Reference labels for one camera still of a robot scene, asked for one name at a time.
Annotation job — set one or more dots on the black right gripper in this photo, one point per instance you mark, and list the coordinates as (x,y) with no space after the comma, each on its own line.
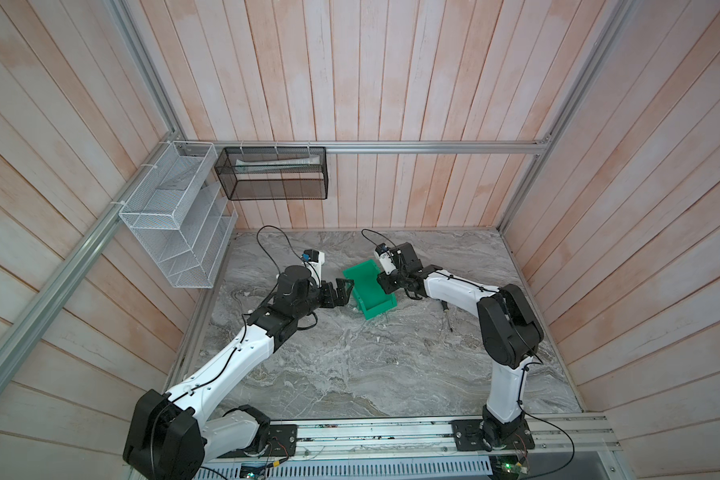
(385,281)

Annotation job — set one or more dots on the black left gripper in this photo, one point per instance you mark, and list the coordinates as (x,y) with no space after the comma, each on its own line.
(331,300)

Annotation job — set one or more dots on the green plastic storage bin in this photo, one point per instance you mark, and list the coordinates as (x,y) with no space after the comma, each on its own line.
(371,299)

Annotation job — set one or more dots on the black yellow screwdriver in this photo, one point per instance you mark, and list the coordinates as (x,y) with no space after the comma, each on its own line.
(447,314)

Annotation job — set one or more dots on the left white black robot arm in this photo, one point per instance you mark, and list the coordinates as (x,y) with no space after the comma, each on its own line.
(172,434)

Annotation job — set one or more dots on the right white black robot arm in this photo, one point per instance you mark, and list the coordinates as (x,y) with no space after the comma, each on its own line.
(510,330)

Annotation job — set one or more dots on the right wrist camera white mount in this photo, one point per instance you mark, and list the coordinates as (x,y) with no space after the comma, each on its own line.
(385,257)

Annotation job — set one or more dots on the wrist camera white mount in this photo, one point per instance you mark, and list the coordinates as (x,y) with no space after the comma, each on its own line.
(385,257)
(314,260)

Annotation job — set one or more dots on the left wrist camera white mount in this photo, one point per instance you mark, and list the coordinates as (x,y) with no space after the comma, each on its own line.
(314,260)

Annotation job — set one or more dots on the black wire mesh basket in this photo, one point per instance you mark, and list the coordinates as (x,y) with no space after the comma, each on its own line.
(273,173)

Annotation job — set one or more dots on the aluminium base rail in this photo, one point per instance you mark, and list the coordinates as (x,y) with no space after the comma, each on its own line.
(554,446)

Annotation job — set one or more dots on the horizontal aluminium frame bar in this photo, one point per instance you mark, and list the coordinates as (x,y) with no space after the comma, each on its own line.
(531,147)

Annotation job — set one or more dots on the white wire mesh shelf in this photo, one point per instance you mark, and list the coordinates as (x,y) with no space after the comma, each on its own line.
(179,216)

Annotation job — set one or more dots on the aluminium corner frame post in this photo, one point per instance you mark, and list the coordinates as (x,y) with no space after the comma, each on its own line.
(618,17)

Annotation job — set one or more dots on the left aluminium frame bar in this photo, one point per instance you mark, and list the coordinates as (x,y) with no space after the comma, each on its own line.
(18,342)

